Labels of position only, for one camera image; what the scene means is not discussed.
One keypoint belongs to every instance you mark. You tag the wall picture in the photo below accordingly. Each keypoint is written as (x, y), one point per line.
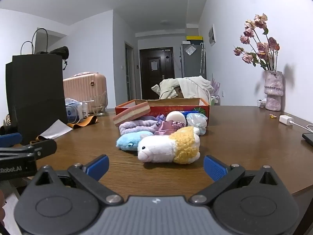
(212, 35)

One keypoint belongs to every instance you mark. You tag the blue packet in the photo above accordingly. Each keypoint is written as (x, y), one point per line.
(189, 114)

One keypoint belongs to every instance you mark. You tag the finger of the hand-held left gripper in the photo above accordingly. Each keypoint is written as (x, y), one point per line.
(9, 139)
(44, 147)

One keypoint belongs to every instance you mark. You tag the black hat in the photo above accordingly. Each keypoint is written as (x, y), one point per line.
(58, 51)

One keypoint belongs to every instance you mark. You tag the white round puff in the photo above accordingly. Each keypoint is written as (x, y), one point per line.
(174, 116)

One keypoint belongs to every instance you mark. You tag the grey fridge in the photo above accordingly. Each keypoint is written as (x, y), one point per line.
(192, 63)

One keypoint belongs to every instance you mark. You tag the blue plush toy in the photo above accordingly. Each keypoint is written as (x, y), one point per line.
(129, 142)

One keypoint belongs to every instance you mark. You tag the pink white striped sponge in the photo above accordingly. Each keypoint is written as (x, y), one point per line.
(132, 113)

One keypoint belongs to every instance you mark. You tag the white yellow plush sheep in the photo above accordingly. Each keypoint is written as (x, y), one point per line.
(166, 149)

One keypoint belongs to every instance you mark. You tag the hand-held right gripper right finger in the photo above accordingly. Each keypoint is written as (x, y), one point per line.
(214, 167)

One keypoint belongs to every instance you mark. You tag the black paper bag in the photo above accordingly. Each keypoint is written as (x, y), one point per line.
(36, 90)

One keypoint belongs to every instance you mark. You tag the paper notice on door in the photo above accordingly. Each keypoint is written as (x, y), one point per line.
(154, 66)

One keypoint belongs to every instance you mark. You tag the white paper sheet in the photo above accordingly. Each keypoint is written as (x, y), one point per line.
(56, 128)

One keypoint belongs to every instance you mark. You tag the white charger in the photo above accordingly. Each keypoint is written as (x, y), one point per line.
(285, 120)

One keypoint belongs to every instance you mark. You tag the blue white face mask pack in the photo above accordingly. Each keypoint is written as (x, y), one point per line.
(72, 112)

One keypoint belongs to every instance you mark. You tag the dark brown door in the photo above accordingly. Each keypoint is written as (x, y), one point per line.
(161, 83)

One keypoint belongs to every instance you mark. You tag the white folded umbrella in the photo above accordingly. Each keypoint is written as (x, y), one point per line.
(202, 58)

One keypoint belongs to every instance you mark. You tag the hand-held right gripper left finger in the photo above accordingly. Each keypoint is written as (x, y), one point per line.
(100, 166)

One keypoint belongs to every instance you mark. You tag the clear plastic shower cap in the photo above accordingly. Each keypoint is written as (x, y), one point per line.
(196, 122)

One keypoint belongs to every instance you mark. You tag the red cardboard box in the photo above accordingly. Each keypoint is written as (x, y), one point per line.
(176, 109)

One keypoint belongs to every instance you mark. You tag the black phone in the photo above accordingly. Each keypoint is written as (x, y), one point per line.
(308, 139)

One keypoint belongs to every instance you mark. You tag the dried pink roses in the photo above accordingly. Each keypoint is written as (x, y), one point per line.
(260, 46)

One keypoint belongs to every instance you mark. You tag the yellow box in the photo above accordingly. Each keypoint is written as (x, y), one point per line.
(194, 38)

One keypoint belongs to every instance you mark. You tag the pink suitcase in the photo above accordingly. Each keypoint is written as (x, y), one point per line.
(84, 88)

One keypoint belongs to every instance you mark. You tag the grey side door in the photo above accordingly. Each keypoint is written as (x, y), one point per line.
(129, 78)

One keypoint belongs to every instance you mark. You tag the pale purple bouquet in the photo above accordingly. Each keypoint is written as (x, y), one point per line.
(215, 88)

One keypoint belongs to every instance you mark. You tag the glass cup with straw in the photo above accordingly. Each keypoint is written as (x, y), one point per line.
(99, 109)

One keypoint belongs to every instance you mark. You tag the beige jacket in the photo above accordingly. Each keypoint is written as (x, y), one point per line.
(193, 87)

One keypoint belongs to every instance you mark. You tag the orange elastic band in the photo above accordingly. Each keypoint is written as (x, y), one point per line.
(40, 138)
(83, 122)

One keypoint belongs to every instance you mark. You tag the paper sheet on fridge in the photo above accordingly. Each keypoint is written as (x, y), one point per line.
(190, 50)

